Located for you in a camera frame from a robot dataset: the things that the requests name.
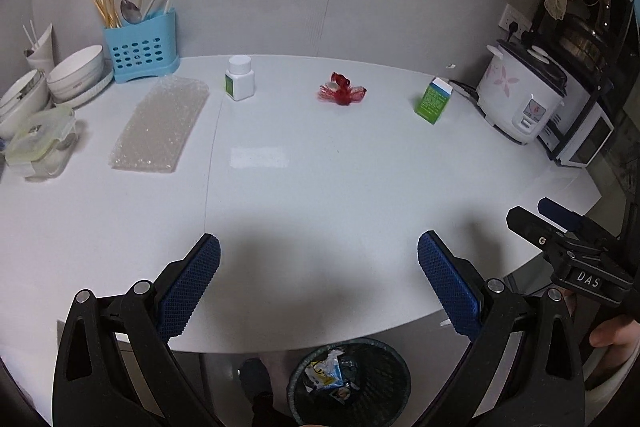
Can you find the black metal rack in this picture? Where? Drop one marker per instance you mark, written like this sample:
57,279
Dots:
601,89

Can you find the gold chopsticks bundle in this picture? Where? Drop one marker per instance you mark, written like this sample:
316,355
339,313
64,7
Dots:
105,4

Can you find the blue plastic utensil holder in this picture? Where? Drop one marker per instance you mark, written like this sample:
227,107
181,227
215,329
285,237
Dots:
145,52

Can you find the green and white box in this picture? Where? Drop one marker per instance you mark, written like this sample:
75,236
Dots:
432,103

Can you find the white plastic wrapper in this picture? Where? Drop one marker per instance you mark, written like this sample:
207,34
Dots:
334,358

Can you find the glass container with green lid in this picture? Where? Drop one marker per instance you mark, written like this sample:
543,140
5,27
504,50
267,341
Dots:
40,142

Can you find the white bowl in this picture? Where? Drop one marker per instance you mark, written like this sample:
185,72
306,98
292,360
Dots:
77,67
17,102

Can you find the red crumpled wrapper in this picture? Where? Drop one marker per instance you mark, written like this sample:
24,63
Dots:
345,91

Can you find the white pill bottle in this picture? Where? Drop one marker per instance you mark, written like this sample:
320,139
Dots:
239,79

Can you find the white straws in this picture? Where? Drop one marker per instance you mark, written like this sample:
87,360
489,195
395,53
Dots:
31,36

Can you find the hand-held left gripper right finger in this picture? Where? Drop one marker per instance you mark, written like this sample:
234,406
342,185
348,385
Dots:
450,287

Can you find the bubble wrap sheet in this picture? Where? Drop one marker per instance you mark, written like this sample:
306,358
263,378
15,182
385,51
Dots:
160,127

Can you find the white plate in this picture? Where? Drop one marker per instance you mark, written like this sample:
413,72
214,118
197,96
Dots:
97,89

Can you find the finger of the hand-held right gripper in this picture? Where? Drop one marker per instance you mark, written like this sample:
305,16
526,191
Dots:
532,227
560,213

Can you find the person's right hand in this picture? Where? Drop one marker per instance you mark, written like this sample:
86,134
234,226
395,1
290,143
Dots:
615,332

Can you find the white wall socket with plug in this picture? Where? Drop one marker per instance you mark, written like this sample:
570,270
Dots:
515,19

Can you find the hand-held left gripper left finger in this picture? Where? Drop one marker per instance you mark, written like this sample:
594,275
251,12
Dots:
192,287

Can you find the dark grey shoe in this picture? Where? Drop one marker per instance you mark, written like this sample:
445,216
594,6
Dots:
255,369

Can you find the black mesh trash basket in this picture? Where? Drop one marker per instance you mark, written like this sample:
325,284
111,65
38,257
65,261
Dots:
385,387

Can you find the white paper cone cup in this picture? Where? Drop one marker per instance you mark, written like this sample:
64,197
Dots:
42,49

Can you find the metal spoon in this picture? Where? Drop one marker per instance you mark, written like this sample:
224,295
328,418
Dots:
131,11

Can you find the white flowered rice cooker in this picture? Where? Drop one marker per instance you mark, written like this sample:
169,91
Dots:
515,92

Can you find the steel pot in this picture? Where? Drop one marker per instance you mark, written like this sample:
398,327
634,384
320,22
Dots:
580,42

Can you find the yellow white snack wrapper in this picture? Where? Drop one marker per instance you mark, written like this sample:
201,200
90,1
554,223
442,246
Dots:
317,373

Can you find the white toaster oven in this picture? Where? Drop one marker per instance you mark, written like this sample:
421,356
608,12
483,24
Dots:
585,132

